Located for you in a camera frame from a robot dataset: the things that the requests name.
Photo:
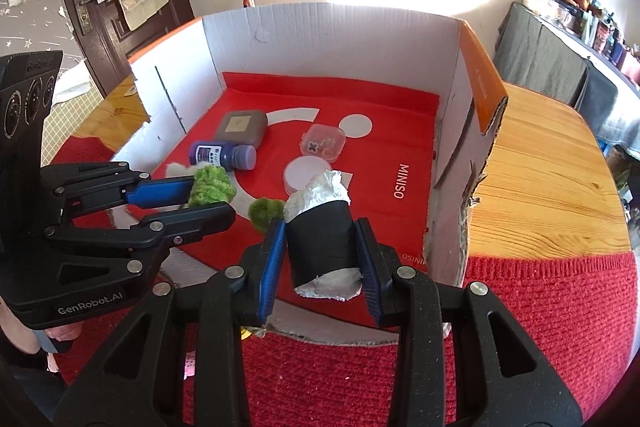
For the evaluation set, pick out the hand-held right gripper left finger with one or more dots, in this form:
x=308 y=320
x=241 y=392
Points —
x=270 y=267

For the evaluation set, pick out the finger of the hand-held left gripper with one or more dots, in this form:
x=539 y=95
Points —
x=200 y=219
x=160 y=193

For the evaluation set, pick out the white cloth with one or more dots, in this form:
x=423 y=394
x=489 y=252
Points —
x=72 y=82

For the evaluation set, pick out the person's left hand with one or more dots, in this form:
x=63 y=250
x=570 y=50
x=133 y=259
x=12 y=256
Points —
x=65 y=333

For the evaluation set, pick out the round pink jar white lid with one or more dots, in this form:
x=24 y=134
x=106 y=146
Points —
x=307 y=172

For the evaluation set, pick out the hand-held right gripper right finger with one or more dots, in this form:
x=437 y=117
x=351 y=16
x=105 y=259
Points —
x=367 y=272

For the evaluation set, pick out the black roll with foil ends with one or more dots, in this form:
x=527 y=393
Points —
x=320 y=242

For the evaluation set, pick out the small clear plastic box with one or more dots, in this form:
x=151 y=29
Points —
x=322 y=142

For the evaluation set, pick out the beige hanging organizer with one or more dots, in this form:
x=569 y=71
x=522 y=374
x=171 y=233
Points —
x=145 y=7

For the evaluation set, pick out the person's left forearm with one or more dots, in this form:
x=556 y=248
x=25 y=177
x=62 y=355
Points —
x=15 y=327

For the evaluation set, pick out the grey earbuds case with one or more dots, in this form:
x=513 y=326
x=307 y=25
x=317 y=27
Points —
x=240 y=127

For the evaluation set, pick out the row of cosmetics bottles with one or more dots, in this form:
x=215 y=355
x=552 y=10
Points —
x=600 y=32

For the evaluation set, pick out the grey blue tablecloth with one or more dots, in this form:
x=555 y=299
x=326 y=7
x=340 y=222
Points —
x=545 y=52

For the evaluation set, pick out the purple paint bottle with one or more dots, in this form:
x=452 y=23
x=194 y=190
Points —
x=215 y=154

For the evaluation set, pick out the red knitted mat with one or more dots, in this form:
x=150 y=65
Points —
x=525 y=332

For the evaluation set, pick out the orange cardboard box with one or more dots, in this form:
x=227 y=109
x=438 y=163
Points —
x=325 y=37

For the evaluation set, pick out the green fuzzy scrunchie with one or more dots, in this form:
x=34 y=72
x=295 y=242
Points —
x=262 y=214
x=212 y=187

